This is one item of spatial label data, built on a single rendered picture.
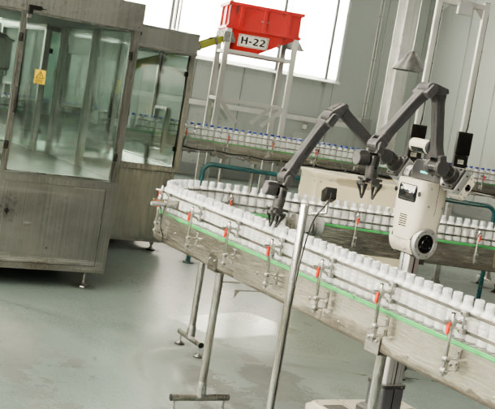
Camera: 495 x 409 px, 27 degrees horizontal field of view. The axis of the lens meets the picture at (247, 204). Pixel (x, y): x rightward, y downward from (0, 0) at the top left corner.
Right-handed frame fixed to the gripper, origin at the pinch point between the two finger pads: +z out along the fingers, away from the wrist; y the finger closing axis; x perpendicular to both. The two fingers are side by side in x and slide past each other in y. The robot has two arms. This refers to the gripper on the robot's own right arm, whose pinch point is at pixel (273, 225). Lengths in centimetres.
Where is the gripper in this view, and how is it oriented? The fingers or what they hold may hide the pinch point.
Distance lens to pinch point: 505.8
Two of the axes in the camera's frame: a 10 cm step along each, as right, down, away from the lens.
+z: -2.4, 9.7, 0.6
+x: 4.8, 1.7, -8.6
